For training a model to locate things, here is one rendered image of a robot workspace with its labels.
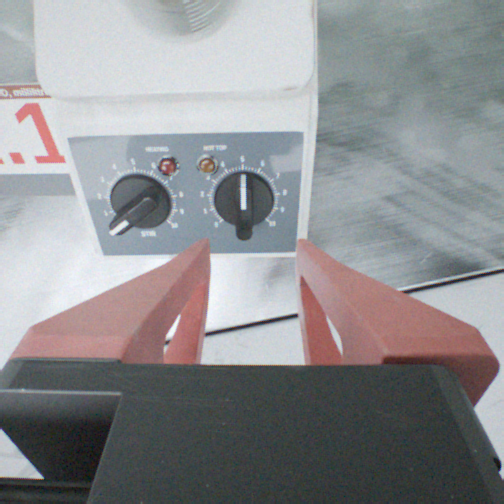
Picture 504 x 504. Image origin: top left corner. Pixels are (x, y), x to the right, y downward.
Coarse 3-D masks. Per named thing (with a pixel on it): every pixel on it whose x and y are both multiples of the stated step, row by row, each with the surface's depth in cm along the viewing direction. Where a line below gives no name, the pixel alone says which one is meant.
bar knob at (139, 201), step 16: (128, 176) 18; (144, 176) 18; (112, 192) 18; (128, 192) 18; (144, 192) 18; (160, 192) 18; (112, 208) 19; (128, 208) 17; (144, 208) 17; (160, 208) 19; (112, 224) 18; (128, 224) 18; (144, 224) 19; (160, 224) 19
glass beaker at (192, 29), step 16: (128, 0) 12; (144, 0) 11; (160, 0) 11; (176, 0) 11; (192, 0) 12; (208, 0) 12; (224, 0) 13; (128, 16) 14; (144, 16) 12; (160, 16) 12; (176, 16) 12; (192, 16) 12; (208, 16) 13; (224, 16) 14; (144, 32) 14; (160, 32) 13; (176, 32) 13; (192, 32) 13; (208, 32) 14
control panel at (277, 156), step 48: (96, 144) 17; (144, 144) 17; (192, 144) 17; (240, 144) 17; (288, 144) 17; (96, 192) 19; (192, 192) 19; (288, 192) 19; (144, 240) 20; (192, 240) 20; (240, 240) 20; (288, 240) 20
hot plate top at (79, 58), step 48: (48, 0) 14; (96, 0) 14; (240, 0) 14; (288, 0) 14; (48, 48) 14; (96, 48) 14; (144, 48) 14; (192, 48) 14; (240, 48) 14; (288, 48) 14; (96, 96) 15; (144, 96) 15; (192, 96) 15; (240, 96) 15; (288, 96) 15
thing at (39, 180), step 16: (0, 176) 23; (16, 176) 23; (32, 176) 23; (48, 176) 23; (64, 176) 23; (0, 192) 23; (16, 192) 23; (32, 192) 23; (48, 192) 23; (64, 192) 23
